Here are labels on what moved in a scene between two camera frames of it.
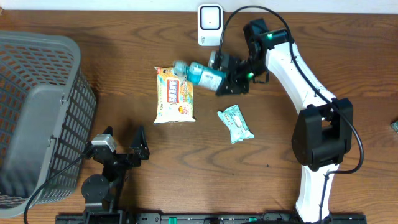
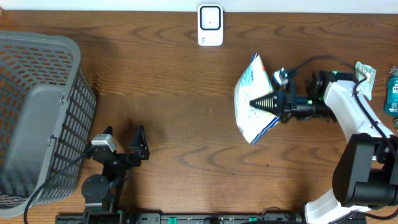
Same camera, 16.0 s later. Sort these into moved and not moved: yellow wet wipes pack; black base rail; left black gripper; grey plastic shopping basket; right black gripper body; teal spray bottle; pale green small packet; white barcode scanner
Moved: right black gripper body; teal spray bottle; pale green small packet; yellow wet wipes pack
Not moved: black base rail; grey plastic shopping basket; left black gripper; white barcode scanner
